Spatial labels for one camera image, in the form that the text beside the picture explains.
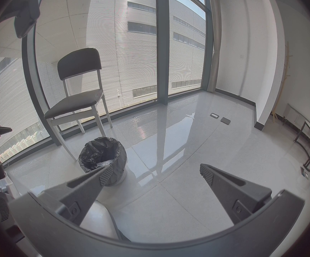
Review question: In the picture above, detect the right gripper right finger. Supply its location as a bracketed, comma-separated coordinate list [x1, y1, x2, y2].
[199, 163, 273, 226]

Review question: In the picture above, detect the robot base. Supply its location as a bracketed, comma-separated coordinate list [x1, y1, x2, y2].
[0, 190, 131, 254]

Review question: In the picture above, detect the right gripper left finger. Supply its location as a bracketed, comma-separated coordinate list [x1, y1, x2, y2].
[38, 164, 114, 226]

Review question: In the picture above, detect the window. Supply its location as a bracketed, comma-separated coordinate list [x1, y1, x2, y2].
[0, 0, 217, 171]

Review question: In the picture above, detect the white chair with dark seat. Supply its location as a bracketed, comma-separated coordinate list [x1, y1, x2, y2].
[44, 48, 113, 161]

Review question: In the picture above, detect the white trash bin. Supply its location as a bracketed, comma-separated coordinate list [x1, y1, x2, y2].
[104, 168, 127, 187]

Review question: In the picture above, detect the black plastic bag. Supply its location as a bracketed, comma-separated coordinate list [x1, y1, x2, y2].
[78, 137, 128, 186]

